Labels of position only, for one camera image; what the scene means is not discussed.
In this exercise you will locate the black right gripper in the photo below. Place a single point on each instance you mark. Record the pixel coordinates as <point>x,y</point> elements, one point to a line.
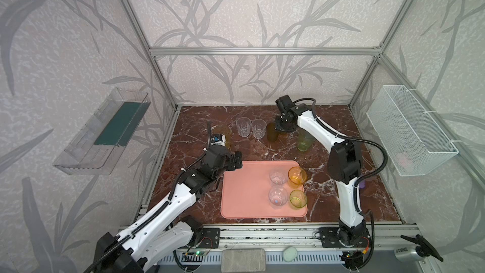
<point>282,122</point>

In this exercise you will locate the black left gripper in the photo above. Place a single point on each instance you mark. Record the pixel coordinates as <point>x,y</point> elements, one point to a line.
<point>231,157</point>

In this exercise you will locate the amber dotted glass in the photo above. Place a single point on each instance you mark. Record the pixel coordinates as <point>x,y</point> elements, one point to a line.
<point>271,132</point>

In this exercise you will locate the clear faceted glass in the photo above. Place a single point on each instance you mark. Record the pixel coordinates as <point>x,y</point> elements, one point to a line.
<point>278,177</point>
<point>258,127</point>
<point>243,126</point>
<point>278,196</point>

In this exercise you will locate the yellow short glass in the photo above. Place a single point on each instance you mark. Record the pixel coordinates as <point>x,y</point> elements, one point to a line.
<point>297,176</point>

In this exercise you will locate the green short glass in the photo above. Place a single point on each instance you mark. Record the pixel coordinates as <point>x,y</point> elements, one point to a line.
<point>298,199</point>

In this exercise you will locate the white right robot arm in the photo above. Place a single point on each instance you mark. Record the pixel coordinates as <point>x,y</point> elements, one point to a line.
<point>344,163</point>

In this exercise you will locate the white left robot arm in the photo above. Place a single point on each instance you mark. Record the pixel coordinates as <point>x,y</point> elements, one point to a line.
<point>140,246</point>

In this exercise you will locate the pink plastic tray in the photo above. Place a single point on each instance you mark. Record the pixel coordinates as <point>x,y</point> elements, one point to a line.
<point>245,192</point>

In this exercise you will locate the tall green glass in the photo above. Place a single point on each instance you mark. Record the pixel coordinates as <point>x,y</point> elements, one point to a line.
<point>305,140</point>

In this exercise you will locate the yellow tall glass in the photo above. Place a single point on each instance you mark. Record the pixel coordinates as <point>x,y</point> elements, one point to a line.
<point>226,132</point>

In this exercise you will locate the grey foam block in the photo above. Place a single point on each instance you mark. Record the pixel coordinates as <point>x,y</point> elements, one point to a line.
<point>243,260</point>

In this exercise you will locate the pale green oval pad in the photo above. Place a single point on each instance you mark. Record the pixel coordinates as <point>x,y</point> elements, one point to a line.
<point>289,254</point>

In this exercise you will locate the white wire wall basket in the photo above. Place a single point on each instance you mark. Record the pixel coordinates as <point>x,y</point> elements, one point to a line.
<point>416,144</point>

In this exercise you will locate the clear plastic wall bin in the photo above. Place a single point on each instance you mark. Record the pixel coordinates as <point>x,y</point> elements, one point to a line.
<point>99,145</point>

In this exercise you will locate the black clamp handle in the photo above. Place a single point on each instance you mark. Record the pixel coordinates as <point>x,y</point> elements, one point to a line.
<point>422,250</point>

